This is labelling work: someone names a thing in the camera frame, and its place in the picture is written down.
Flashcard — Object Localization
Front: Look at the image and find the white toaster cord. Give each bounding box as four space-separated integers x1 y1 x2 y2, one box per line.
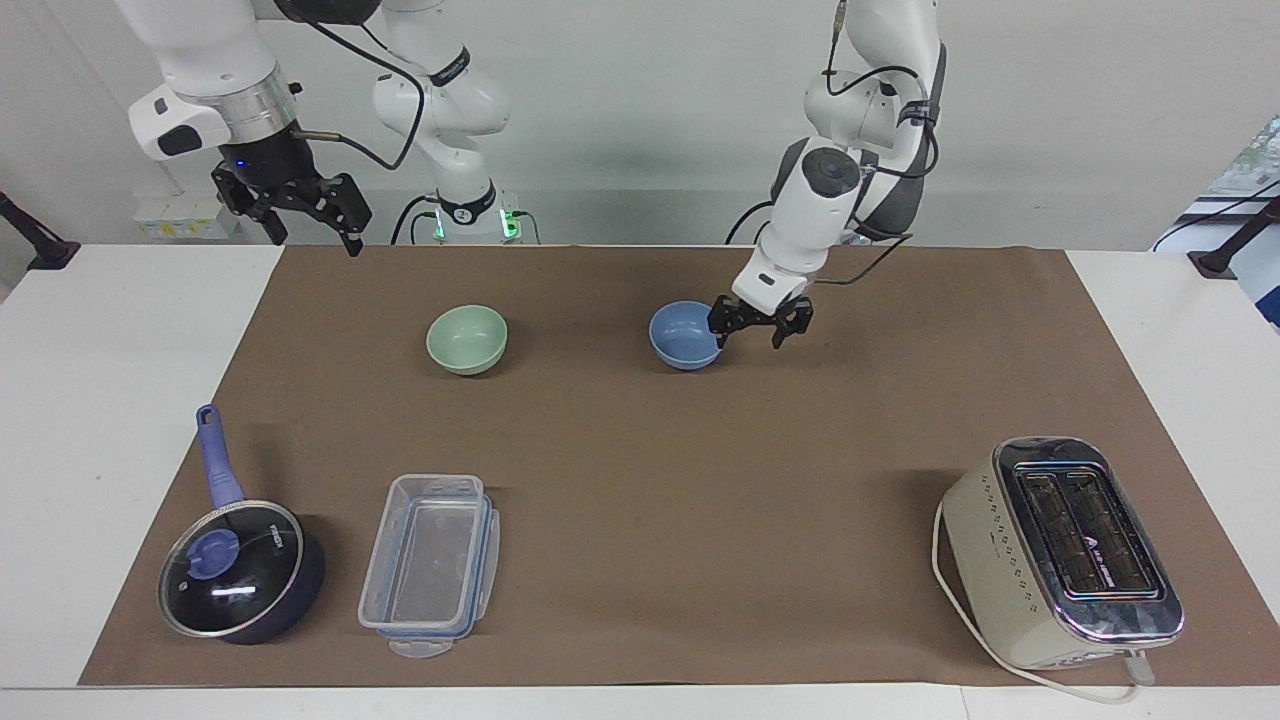
931 500 1157 705

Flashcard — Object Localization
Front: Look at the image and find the glass lid with blue knob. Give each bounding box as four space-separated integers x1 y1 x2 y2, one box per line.
157 499 305 639

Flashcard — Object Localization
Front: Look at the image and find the black stand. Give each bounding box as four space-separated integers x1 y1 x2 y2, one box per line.
1187 194 1280 280
0 189 82 272

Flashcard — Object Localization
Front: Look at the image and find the clear plastic food container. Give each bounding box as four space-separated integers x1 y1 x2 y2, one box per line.
357 473 502 660

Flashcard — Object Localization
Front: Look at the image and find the black cable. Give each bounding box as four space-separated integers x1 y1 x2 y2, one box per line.
726 199 777 246
821 0 943 183
389 194 442 246
288 6 429 172
808 232 914 287

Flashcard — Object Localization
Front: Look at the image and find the blue bowl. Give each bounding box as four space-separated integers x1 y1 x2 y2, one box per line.
648 300 726 372

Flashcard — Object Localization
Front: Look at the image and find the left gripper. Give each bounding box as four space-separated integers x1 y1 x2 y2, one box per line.
707 294 815 351

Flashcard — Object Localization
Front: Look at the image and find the blue saucepan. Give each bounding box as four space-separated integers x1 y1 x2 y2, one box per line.
157 403 328 647

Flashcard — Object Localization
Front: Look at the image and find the beige and chrome toaster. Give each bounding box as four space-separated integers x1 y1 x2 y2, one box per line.
939 435 1187 672

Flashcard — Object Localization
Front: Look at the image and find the green bowl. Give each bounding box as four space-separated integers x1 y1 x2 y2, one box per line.
426 304 509 377

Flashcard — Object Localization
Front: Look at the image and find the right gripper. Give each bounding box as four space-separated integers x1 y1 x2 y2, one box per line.
211 124 374 259

